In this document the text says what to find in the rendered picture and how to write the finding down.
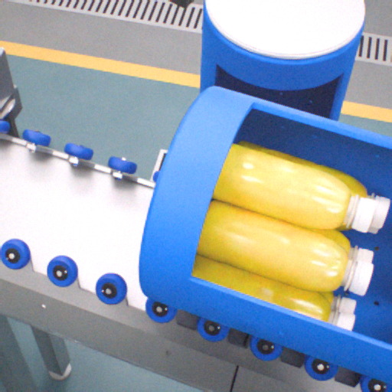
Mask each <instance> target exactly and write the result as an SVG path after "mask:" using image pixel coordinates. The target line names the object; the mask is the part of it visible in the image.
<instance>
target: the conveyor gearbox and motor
mask: <svg viewBox="0 0 392 392"><path fill-rule="evenodd" d="M21 110H22V105H21V100H20V96H19V92H18V87H17V86H15V85H14V82H13V79H12V75H11V69H10V66H9V64H8V61H7V57H6V53H5V50H4V48H2V47H0V120H3V121H6V122H7V123H9V125H10V126H9V131H8V132H7V133H4V134H6V135H9V136H14V137H17V138H19V135H18V130H17V126H16V123H15V119H16V117H17V115H18V114H19V113H20V112H21Z"/></svg>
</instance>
